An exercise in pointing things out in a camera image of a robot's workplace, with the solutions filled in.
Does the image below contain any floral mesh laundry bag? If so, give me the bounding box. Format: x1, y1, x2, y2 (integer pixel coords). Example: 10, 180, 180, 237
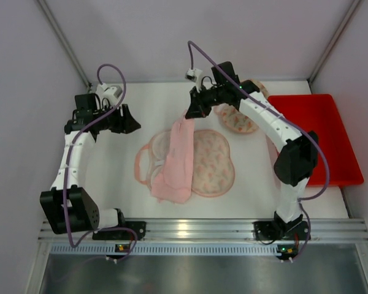
213, 78, 269, 135

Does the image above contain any pink cloth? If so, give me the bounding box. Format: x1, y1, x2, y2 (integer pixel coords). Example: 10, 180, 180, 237
151, 116, 194, 204

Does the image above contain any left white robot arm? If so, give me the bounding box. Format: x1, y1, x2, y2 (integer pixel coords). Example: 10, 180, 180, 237
40, 92, 141, 234

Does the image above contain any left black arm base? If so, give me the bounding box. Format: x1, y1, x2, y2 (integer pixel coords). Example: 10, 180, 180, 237
92, 220, 147, 241

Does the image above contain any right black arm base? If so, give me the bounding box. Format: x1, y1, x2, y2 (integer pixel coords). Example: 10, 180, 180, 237
253, 218, 309, 243

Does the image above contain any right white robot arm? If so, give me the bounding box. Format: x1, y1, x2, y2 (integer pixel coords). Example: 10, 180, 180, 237
185, 61, 318, 224

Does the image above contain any red plastic tray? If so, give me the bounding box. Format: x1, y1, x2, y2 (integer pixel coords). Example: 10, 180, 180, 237
268, 94, 364, 187

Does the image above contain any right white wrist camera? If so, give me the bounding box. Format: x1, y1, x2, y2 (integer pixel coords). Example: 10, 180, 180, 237
185, 69, 204, 92

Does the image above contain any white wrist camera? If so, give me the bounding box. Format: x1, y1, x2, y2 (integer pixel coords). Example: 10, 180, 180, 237
185, 69, 204, 92
95, 83, 123, 104

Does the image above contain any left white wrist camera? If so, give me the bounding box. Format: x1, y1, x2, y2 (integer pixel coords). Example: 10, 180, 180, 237
95, 83, 123, 104

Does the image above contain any aluminium mounting rail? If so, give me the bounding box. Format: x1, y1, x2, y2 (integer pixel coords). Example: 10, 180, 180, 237
38, 217, 368, 243

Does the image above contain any slotted grey cable duct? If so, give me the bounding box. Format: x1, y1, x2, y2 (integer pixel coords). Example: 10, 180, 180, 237
48, 241, 298, 255

